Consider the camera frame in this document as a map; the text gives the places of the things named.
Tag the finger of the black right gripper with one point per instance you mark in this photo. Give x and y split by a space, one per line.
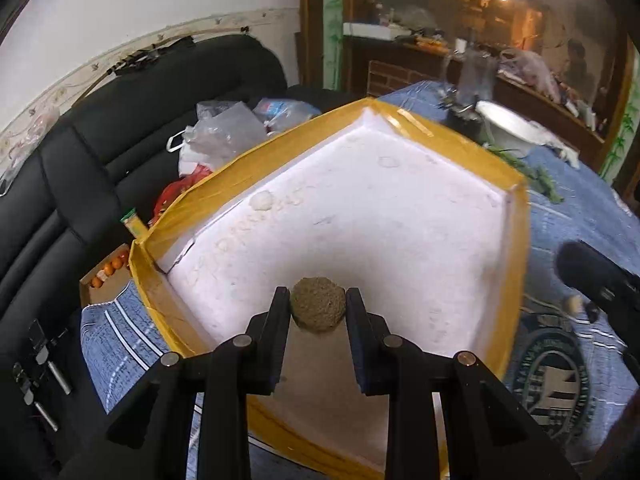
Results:
612 289

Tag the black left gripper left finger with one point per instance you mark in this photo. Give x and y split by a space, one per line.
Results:
147 434

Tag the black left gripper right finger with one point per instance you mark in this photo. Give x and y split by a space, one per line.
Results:
488 434

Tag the brown fuzzy round fruit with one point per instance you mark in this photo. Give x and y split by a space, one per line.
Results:
317 304

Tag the dark purple plum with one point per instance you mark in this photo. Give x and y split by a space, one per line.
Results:
592 312

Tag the small beige foam ball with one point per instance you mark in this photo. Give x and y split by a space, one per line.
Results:
573 305

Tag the cardboard box with oranges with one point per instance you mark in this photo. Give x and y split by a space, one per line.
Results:
107 279

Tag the green leafy vegetable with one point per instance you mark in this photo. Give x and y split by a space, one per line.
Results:
537 177

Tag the white enamel bowl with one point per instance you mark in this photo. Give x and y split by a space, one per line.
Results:
509 131

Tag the black power adapter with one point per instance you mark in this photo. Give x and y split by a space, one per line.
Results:
463 120

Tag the pink plastic bag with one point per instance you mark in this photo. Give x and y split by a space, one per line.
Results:
529 68

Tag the black leather sofa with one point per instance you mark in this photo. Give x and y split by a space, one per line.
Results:
104 157

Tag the yellow taped foam tray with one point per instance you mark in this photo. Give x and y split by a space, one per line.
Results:
430 228

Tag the clear plastic bags on sofa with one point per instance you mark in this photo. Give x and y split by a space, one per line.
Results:
227 129

